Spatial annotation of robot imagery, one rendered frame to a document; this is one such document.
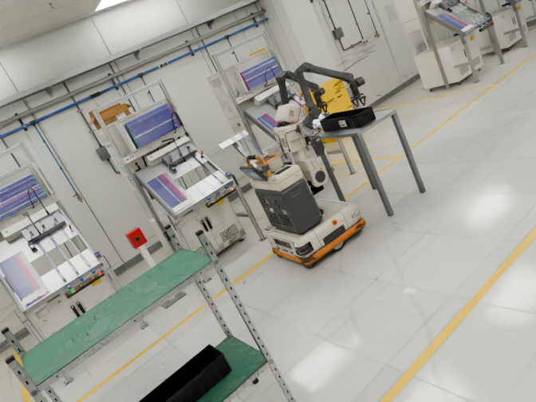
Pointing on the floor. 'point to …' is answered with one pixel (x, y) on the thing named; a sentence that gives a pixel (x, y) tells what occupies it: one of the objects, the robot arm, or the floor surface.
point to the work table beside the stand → (370, 155)
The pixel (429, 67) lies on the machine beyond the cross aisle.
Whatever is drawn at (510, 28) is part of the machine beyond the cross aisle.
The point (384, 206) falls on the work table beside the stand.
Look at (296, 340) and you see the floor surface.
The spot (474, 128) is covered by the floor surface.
